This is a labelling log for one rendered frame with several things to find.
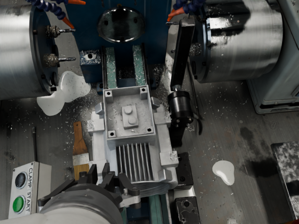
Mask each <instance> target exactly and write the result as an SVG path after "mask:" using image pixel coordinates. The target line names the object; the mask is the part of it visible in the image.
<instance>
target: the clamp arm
mask: <svg viewBox="0 0 299 224"><path fill-rule="evenodd" d="M194 29H195V21H194V19H181V20H180V22H179V28H178V36H177V42H176V49H175V55H174V63H173V69H172V75H171V82H170V90H171V91H174V87H175V88H178V87H177V86H179V88H180V89H182V84H183V80H184V75H185V71H186V66H187V61H188V57H189V52H190V47H191V43H192V39H193V34H194Z"/></svg>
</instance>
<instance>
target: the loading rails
mask: <svg viewBox="0 0 299 224"><path fill-rule="evenodd" d="M110 49H111V50H110ZM135 49H139V50H137V51H136V50H135ZM140 49H141V50H140ZM107 51H108V52H107ZM110 51H111V52H110ZM132 52H133V54H134V52H135V54H136V56H135V55H133V63H135V64H133V72H134V78H126V79H117V64H116V57H115V56H114V55H115V51H114V47H109V49H108V48H105V46H101V54H102V60H101V62H102V74H103V82H97V94H103V89H108V88H109V89H112V88H124V87H132V86H138V85H139V86H142V85H145V84H146V85H148V86H149V94H150V97H151V90H156V89H157V85H156V78H149V73H148V66H147V56H146V52H145V43H141V45H139V46H137V45H134V46H132ZM105 53H106V54H105ZM137 54H139V55H137ZM109 55H110V57H109ZM105 57H106V58H105ZM109 58H110V59H111V60H110V59H109ZM112 58H113V60H112ZM136 58H137V60H136ZM138 59H139V60H138ZM107 61H108V63H109V64H108V63H107ZM114 61H115V62H114ZM142 62H143V65H142ZM109 65H110V66H109ZM137 65H139V66H138V67H137ZM143 66H144V67H143ZM110 68H111V69H110ZM109 71H110V72H109ZM112 71H113V72H112ZM141 72H142V73H143V74H142V73H141ZM136 75H137V76H138V75H139V76H138V77H139V78H140V76H141V78H140V79H139V78H138V77H136ZM111 76H112V77H111ZM115 79H116V81H115ZM137 79H138V80H137ZM144 79H145V80H144ZM114 82H115V83H114ZM136 82H137V84H136ZM109 84H111V85H109ZM140 84H141V85H140ZM107 86H108V87H107ZM117 86H118V87H117ZM121 216H122V219H123V223H124V224H129V223H128V221H133V220H145V219H149V224H177V223H176V219H171V214H170V205H169V198H168V193H165V194H162V195H159V194H156V195H152V196H147V202H144V203H141V207H140V208H138V209H133V208H131V207H128V208H126V207H125V206H124V209H123V212H122V213H121Z"/></svg>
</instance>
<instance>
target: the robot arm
mask: <svg viewBox="0 0 299 224"><path fill-rule="evenodd" d="M102 179H103V181H102V183H101V184H98V185H96V184H97V181H98V176H97V164H92V166H91V168H90V170H89V171H88V173H87V172H86V171H82V172H79V180H75V178H69V179H67V180H66V181H65V182H64V183H63V184H61V185H60V186H59V187H57V188H56V189H55V190H54V191H53V192H51V193H50V194H49V195H47V196H44V197H42V198H40V199H38V209H39V213H34V214H31V215H27V216H21V217H17V218H12V219H7V220H0V224H124V223H123V219H122V216H121V213H122V212H123V209H124V206H125V207H126V208H128V207H131V208H133V209H138V208H140V207H141V198H140V188H137V187H135V186H133V185H132V184H131V182H130V180H129V179H128V177H127V176H126V174H125V173H123V172H121V173H118V174H117V176H116V175H115V171H110V165H109V163H105V165H104V168H103V171H102ZM115 187H119V190H120V193H121V195H122V197H121V196H120V195H118V194H115V193H116V190H115Z"/></svg>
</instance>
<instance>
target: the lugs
mask: <svg viewBox="0 0 299 224"><path fill-rule="evenodd" d="M150 100H151V106H152V109H154V110H155V109H157V108H159V107H160V103H159V99H157V98H155V97H151V98H150ZM104 113H105V112H104V103H103V102H100V103H99V104H97V105H96V106H95V114H98V115H101V116H102V115H103V114H104ZM158 180H159V182H165V183H166V182H169V181H172V180H173V178H172V172H171V170H166V169H163V170H160V171H158ZM102 181H103V179H100V180H99V183H100V184H101V183H102ZM165 193H168V190H167V191H165V192H162V193H159V195H162V194H165Z"/></svg>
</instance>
